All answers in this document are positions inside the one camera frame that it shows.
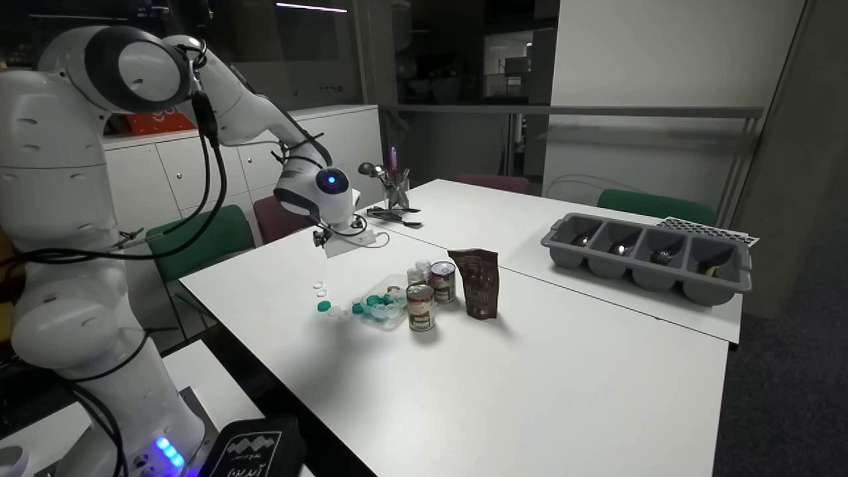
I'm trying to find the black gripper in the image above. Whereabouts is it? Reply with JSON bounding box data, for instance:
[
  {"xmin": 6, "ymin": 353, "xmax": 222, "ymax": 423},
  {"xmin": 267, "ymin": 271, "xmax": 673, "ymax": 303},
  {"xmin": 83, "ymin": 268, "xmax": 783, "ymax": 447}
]
[{"xmin": 310, "ymin": 215, "xmax": 367, "ymax": 250}]

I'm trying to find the dark ladle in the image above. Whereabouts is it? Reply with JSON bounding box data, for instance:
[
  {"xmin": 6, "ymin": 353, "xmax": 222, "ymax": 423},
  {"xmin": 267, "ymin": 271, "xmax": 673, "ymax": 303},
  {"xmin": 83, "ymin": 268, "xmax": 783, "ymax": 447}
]
[{"xmin": 356, "ymin": 159, "xmax": 386, "ymax": 186}]

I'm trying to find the metal utensil holder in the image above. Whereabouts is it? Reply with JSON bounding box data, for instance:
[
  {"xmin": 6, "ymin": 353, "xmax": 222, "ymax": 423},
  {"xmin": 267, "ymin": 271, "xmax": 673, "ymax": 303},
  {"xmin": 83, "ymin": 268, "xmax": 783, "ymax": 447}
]
[{"xmin": 380, "ymin": 173, "xmax": 414, "ymax": 215}]

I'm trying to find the green chair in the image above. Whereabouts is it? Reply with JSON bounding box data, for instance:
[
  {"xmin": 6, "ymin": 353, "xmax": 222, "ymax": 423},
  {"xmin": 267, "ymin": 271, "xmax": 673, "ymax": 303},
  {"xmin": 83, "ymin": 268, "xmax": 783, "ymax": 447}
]
[
  {"xmin": 596, "ymin": 186, "xmax": 720, "ymax": 227},
  {"xmin": 144, "ymin": 202, "xmax": 259, "ymax": 285}
]

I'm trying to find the white cabinet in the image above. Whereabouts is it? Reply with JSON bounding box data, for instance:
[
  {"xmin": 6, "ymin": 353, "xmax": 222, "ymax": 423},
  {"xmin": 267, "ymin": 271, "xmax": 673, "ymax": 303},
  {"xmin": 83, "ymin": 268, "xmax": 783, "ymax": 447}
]
[{"xmin": 98, "ymin": 100, "xmax": 386, "ymax": 243}]

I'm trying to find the orange object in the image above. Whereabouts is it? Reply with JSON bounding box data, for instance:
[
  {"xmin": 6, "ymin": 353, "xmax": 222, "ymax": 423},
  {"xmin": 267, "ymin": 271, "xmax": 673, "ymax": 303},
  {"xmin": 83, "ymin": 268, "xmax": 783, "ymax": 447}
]
[{"xmin": 121, "ymin": 109, "xmax": 197, "ymax": 137}]

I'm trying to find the black box device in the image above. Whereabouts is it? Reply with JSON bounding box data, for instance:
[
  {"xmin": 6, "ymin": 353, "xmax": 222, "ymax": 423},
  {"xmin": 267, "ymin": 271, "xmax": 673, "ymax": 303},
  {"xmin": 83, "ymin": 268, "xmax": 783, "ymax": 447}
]
[{"xmin": 200, "ymin": 413, "xmax": 310, "ymax": 477}]

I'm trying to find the grey metal handrail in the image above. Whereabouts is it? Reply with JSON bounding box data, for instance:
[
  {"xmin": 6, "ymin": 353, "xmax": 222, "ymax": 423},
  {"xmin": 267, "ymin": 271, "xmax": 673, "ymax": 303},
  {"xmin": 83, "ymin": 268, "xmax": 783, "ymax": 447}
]
[{"xmin": 380, "ymin": 100, "xmax": 768, "ymax": 125}]

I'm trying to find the grey cutlery tray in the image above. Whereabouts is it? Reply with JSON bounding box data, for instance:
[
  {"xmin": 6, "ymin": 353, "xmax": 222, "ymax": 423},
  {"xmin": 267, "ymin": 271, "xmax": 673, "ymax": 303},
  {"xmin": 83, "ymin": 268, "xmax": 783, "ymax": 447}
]
[{"xmin": 539, "ymin": 208, "xmax": 756, "ymax": 311}]

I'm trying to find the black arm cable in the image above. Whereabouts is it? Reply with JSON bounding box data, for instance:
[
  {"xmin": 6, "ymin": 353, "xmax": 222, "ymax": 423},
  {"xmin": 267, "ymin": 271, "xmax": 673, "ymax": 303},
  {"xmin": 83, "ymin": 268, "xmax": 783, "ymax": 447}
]
[{"xmin": 0, "ymin": 81, "xmax": 234, "ymax": 268}]

